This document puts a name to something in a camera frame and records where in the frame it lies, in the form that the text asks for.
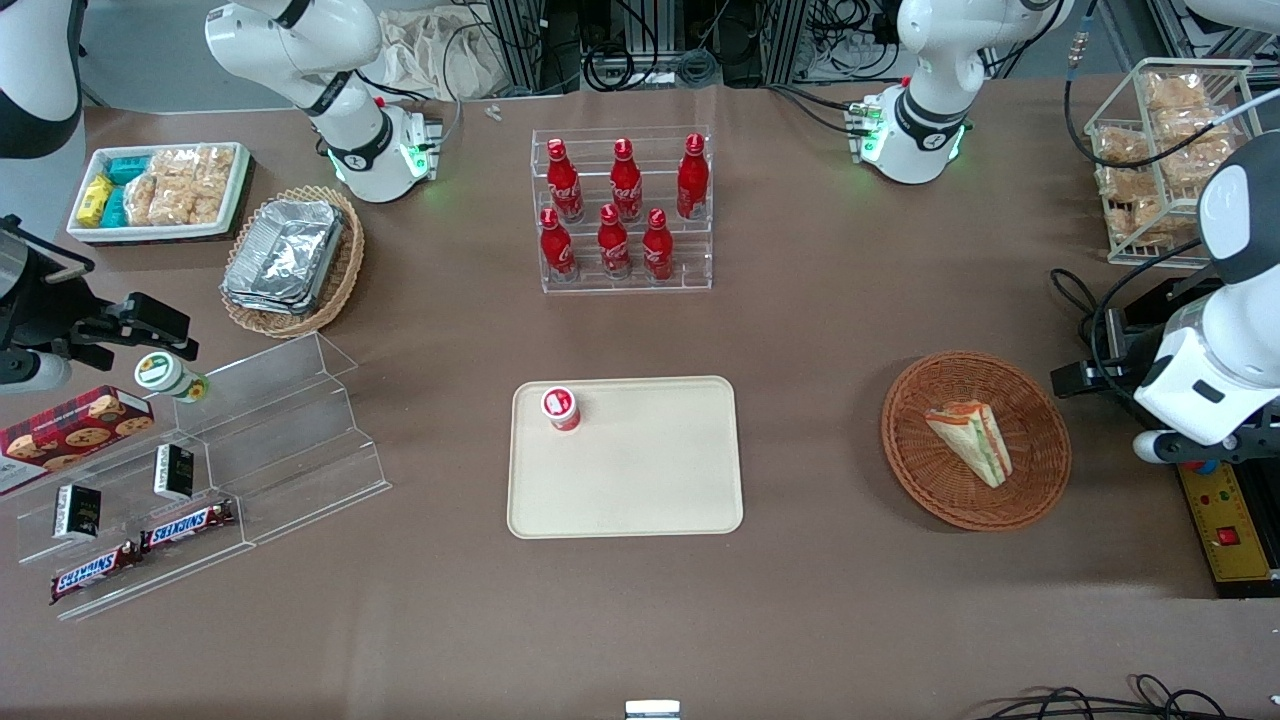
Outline small black box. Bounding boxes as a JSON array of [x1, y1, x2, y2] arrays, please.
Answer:
[[52, 483, 103, 543], [152, 443, 196, 502]]

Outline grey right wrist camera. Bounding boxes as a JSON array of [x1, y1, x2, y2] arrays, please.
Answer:
[[0, 350, 74, 394]]

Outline aluminium frame profile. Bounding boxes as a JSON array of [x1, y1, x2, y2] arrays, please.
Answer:
[[486, 0, 583, 93], [758, 0, 813, 87]]

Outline black base cables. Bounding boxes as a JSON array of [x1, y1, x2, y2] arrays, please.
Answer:
[[768, 84, 869, 138]]

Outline black looped cable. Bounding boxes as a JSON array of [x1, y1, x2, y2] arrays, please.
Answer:
[[1049, 238, 1204, 353]]

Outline beige cloth bag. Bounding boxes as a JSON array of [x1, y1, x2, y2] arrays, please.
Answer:
[[378, 8, 508, 102]]

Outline oval light wicker basket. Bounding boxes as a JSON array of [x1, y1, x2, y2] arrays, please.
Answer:
[[218, 184, 366, 340]]

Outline black yellow control box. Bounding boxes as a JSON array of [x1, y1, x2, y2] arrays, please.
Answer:
[[1085, 275, 1280, 601]]

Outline aluminium foil tray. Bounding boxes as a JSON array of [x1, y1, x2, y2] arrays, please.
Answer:
[[226, 198, 347, 303], [220, 262, 323, 318]]

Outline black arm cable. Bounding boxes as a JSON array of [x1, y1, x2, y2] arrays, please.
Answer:
[[1062, 0, 1247, 172]]

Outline red cola bottle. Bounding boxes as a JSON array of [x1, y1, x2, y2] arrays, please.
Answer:
[[546, 138, 585, 224], [596, 203, 634, 281], [539, 207, 579, 284], [641, 207, 676, 283], [609, 138, 645, 224], [676, 132, 711, 222]]

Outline beige plastic tray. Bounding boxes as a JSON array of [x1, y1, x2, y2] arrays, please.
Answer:
[[506, 375, 745, 540]]

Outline red tartan cookie box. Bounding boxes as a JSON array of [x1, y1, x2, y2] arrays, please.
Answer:
[[0, 385, 157, 497]]

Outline black cables at table edge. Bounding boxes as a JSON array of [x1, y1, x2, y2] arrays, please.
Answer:
[[973, 674, 1238, 720]]

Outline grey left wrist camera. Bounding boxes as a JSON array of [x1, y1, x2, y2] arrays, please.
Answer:
[[1133, 428, 1206, 467]]

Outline round brown wicker basket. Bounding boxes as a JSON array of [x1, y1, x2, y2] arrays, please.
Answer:
[[880, 350, 1073, 532]]

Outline cup with green white lid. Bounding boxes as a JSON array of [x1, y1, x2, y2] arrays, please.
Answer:
[[134, 351, 211, 405]]

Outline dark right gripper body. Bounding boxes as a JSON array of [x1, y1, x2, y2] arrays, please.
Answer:
[[0, 215, 98, 353]]

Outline clear acrylic bottle rack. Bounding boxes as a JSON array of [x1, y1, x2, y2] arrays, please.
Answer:
[[530, 126, 715, 295]]

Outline clear acrylic stepped display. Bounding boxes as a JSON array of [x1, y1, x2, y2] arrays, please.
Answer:
[[0, 331, 394, 624]]

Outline white rectangular snack tray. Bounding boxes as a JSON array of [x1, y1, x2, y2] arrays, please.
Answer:
[[65, 141, 252, 245]]

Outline white wire rack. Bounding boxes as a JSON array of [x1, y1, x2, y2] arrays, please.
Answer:
[[1084, 57, 1264, 269]]

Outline red cup with white lid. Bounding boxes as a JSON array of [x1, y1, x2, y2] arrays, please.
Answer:
[[541, 386, 584, 433]]

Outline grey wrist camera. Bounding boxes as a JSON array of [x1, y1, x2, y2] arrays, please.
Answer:
[[1133, 428, 1206, 467], [0, 350, 74, 394]]

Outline Snickers chocolate bar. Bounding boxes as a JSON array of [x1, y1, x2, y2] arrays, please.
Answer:
[[139, 498, 238, 554], [49, 540, 144, 606]]

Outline triangle sandwich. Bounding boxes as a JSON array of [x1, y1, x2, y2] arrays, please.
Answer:
[[924, 402, 1015, 490]]

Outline coiled black cables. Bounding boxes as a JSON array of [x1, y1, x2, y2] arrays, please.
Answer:
[[583, 42, 723, 89]]

